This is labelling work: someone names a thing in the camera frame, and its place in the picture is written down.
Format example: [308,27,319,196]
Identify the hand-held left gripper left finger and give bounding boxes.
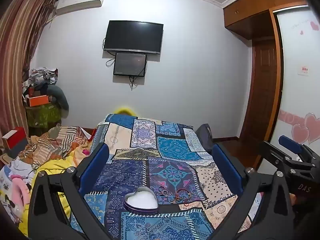
[27,143,113,240]

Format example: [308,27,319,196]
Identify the small black wall monitor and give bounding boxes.
[113,52,148,77]

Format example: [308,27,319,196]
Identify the heart-shaped purple tin box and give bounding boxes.
[123,187,159,215]

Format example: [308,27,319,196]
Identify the white heart print sliding door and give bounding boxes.
[276,5,320,160]

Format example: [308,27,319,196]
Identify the red white box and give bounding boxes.
[2,127,27,153]

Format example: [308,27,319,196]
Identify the brown wooden door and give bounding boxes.
[246,39,278,143]

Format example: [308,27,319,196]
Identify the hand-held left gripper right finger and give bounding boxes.
[211,143,297,240]

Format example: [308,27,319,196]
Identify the striped orange quilt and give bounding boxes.
[19,125,97,168]

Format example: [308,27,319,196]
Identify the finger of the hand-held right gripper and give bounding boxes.
[278,135,320,163]
[259,141,298,167]

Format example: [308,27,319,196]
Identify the striped brown curtain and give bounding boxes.
[0,0,59,155]

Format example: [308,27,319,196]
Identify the grey pillow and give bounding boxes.
[46,84,69,113]

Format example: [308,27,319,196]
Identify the orange box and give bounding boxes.
[29,95,49,107]

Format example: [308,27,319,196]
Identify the pile of clothes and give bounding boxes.
[22,66,59,98]

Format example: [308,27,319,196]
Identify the grey cushion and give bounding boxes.
[195,123,214,153]

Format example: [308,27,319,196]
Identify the blue patchwork blanket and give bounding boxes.
[70,114,265,240]

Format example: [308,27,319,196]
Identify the wooden wardrobe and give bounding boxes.
[223,0,309,140]

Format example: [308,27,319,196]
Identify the silver rings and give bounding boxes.
[157,187,173,197]

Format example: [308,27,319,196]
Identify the yellow blanket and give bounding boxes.
[19,145,95,235]

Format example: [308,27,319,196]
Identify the white air conditioner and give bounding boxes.
[55,0,105,15]

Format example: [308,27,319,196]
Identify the yellow fuzzy object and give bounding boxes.
[114,106,137,117]

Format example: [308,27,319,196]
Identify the green patterned box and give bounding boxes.
[26,104,62,128]

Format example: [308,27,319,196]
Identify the black wall television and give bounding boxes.
[103,20,164,55]

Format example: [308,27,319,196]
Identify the cartoon print cloth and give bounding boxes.
[0,160,35,220]

